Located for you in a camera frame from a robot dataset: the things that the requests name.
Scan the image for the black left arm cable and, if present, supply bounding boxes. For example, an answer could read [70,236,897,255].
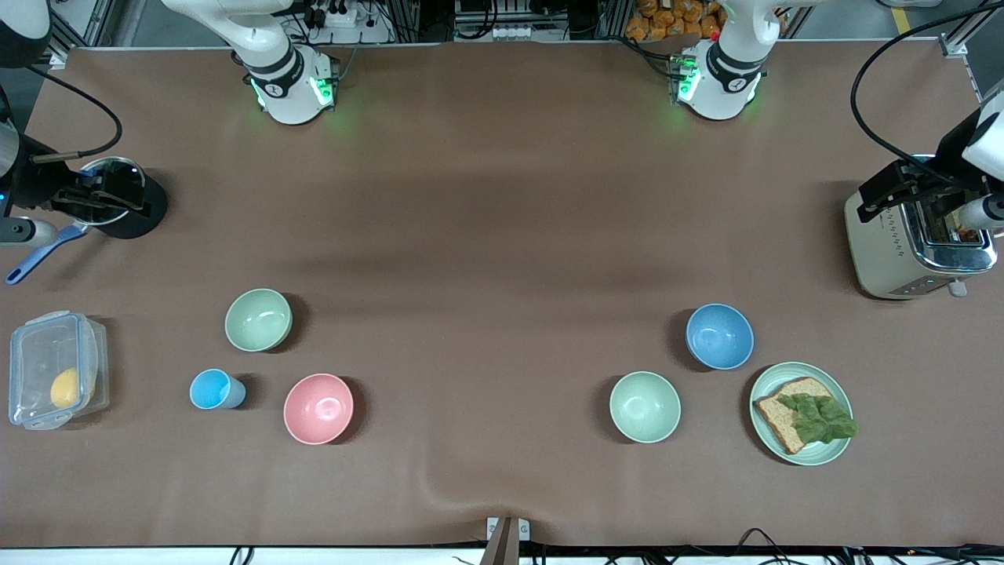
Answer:
[851,2,1004,193]

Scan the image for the green lettuce leaf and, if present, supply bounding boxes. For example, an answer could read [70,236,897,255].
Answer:
[777,392,859,445]

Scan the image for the light green bowl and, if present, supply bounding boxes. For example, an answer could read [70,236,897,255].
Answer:
[609,370,682,444]
[224,288,293,353]

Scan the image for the glass pot lid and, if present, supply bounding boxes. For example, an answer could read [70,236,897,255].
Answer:
[78,157,147,228]

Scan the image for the yellow lemon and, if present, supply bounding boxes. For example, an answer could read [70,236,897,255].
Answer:
[50,367,82,409]

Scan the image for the aluminium frame post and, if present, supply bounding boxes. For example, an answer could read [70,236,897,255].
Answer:
[49,0,118,70]
[941,0,1004,103]

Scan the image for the black floor cable loop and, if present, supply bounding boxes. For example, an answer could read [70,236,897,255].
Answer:
[736,527,795,565]

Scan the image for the clear plastic lidded container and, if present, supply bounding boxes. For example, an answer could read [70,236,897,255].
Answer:
[8,311,111,431]

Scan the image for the brown table mat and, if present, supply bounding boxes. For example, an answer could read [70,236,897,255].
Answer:
[0,43,1004,549]

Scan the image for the blue bowl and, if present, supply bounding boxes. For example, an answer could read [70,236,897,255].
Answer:
[686,304,755,370]

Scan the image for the black base cable bundle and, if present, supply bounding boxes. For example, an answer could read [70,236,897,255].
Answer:
[624,35,679,79]

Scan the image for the white electrical box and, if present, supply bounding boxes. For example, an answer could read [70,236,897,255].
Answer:
[453,0,567,42]

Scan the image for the metal table clamp bracket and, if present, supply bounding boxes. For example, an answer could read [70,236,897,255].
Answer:
[486,516,530,565]

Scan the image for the wholemeal bread slice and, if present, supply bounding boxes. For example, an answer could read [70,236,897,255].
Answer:
[753,377,836,456]

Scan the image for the bag of orange snacks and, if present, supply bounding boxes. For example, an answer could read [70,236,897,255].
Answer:
[625,0,726,42]

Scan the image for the pink bowl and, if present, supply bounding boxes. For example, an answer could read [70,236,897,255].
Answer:
[283,373,355,446]

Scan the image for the black pot blue handle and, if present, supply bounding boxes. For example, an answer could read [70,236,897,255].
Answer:
[6,157,169,285]

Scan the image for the light green plate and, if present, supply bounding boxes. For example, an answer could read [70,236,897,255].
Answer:
[749,361,854,467]

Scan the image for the white power strip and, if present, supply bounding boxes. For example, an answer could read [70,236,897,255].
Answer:
[302,2,364,29]

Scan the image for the blue cup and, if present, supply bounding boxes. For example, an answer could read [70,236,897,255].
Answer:
[189,368,246,410]

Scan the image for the silver beige toaster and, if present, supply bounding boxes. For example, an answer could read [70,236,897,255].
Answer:
[845,155,999,301]

